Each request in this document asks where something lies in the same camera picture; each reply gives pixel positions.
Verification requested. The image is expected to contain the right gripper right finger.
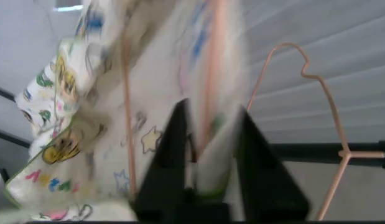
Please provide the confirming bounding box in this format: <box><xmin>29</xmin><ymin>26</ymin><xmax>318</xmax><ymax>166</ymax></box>
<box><xmin>234</xmin><ymin>105</ymin><xmax>310</xmax><ymax>222</ymax></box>

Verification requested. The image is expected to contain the white curtain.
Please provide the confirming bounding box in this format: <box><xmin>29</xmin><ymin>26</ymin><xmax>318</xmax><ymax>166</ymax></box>
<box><xmin>241</xmin><ymin>0</ymin><xmax>385</xmax><ymax>146</ymax></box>

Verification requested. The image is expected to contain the black clothes rack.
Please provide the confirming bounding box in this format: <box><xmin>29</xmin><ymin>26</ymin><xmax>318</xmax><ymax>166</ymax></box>
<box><xmin>0</xmin><ymin>85</ymin><xmax>385</xmax><ymax>184</ymax></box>

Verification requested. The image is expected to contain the cream printed garment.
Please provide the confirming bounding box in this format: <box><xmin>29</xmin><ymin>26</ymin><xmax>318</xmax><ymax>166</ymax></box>
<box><xmin>4</xmin><ymin>0</ymin><xmax>252</xmax><ymax>222</ymax></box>

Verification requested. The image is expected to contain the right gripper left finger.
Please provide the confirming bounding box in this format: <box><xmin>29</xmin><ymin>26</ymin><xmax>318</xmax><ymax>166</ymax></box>
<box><xmin>131</xmin><ymin>98</ymin><xmax>198</xmax><ymax>222</ymax></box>

